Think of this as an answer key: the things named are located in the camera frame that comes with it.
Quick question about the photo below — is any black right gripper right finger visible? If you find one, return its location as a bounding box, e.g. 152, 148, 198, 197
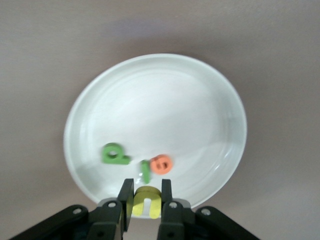
156, 178, 258, 240

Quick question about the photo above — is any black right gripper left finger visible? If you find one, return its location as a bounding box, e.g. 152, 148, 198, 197
9, 178, 135, 240

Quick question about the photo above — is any yellow foam letter u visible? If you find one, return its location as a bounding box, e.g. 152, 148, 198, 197
126, 186, 162, 220

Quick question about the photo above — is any green foam letter l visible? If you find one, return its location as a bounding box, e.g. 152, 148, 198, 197
140, 159, 152, 185

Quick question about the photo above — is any orange foam letter e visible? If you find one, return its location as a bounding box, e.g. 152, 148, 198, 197
149, 154, 174, 176

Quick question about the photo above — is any green foam letter d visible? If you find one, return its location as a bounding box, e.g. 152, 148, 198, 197
100, 142, 131, 166

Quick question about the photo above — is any beige round plate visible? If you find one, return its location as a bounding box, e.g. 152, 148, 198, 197
63, 52, 248, 221

